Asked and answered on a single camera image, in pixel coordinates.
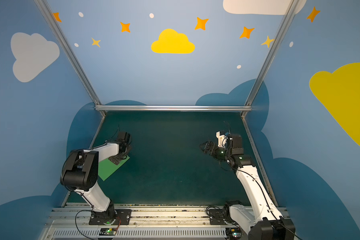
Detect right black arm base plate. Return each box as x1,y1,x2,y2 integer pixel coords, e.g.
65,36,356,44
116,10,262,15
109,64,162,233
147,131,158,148
207,209,227,226

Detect aluminium right floor rail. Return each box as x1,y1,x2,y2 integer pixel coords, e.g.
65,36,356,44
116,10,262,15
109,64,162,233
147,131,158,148
241,116,279,207

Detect aluminium left floor rail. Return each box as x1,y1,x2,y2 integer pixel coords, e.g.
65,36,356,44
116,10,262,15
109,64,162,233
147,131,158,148
58,112,104,207

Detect aluminium left frame post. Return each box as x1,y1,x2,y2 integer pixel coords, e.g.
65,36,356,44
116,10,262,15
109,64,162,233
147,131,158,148
34,0,102,106

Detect green circuit board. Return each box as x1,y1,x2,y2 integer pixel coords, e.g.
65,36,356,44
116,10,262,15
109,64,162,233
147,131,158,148
225,228,242,240
99,228,118,236

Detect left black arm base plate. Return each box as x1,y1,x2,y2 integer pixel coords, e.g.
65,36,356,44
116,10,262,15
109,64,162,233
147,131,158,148
89,209,132,225

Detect green square paper sheet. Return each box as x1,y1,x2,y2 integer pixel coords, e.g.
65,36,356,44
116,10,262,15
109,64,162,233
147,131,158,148
98,156,130,181

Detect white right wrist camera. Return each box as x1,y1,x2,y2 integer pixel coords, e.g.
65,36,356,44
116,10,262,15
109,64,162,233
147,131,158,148
216,131,228,148

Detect aluminium frame post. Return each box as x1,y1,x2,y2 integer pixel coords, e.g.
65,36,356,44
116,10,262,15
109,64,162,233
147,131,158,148
241,0,301,120
34,0,102,106

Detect left green circuit board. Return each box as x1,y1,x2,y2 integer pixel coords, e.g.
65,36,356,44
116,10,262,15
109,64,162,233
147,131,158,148
99,228,118,236

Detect aluminium right frame post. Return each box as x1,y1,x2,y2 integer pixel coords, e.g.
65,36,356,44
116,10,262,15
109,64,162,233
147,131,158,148
241,0,301,120

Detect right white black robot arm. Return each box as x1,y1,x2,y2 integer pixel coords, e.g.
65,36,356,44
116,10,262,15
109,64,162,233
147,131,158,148
199,131,297,240

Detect aluminium floor rail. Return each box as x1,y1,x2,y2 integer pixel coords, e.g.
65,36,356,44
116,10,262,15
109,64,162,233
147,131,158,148
241,116,279,207
58,112,104,207

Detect right green circuit board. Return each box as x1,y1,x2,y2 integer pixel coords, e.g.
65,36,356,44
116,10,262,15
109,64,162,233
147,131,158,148
225,228,242,240

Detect aluminium back frame rail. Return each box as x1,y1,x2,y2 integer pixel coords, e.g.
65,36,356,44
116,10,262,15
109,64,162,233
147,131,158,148
95,105,252,112

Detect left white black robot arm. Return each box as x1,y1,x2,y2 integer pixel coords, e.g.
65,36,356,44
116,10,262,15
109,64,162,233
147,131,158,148
60,132,132,226

